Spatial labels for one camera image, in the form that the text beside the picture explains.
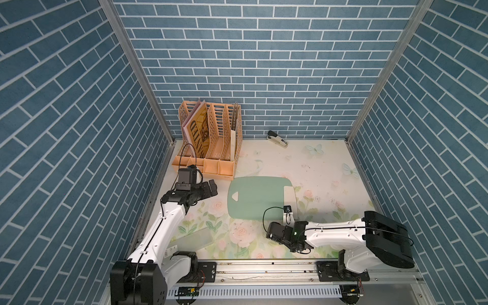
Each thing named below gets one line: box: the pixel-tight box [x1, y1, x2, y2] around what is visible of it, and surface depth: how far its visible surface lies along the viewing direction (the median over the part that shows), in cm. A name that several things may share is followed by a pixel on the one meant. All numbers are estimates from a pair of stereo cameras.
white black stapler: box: [266, 130, 289, 149], surface depth 120 cm
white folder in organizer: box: [230, 128, 236, 161], surface depth 89 cm
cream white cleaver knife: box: [282, 185, 299, 229], surface depth 96 cm
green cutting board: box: [227, 176, 293, 222], surface depth 98 cm
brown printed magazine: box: [181, 99, 210, 159], surface depth 100 cm
